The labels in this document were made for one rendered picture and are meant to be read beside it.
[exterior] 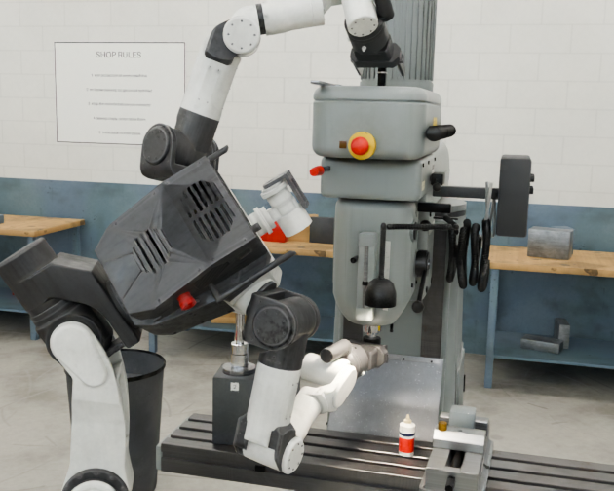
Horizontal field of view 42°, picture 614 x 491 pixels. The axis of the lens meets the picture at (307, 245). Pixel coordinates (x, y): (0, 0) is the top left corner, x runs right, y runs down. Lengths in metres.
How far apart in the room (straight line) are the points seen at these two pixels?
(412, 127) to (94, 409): 0.90
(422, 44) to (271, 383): 1.02
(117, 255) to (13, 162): 5.95
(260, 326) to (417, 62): 0.92
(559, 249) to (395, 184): 3.89
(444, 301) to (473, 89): 3.90
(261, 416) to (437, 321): 0.92
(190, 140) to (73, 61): 5.47
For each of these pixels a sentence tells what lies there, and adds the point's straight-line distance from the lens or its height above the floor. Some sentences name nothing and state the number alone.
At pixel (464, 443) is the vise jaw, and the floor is 1.04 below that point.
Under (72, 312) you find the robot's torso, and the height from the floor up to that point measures 1.42.
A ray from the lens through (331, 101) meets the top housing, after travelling 1.78.
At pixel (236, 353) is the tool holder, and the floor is 1.20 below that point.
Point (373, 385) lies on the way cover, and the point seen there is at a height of 1.02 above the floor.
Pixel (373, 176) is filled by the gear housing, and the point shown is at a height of 1.68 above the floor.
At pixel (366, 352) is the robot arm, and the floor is 1.25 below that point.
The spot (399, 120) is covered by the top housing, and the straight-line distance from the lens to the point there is 1.75.
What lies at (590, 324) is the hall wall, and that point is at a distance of 6.36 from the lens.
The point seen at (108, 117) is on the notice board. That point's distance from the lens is 6.99.
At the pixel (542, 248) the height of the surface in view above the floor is 0.94.
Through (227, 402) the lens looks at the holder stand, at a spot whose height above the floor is 1.07.
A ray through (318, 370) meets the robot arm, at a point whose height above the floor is 1.24.
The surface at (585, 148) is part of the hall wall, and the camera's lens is 6.18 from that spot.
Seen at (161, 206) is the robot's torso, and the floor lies 1.65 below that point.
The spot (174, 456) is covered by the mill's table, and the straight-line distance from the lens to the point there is 2.22.
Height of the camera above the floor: 1.83
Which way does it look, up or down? 9 degrees down
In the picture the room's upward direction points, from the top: 1 degrees clockwise
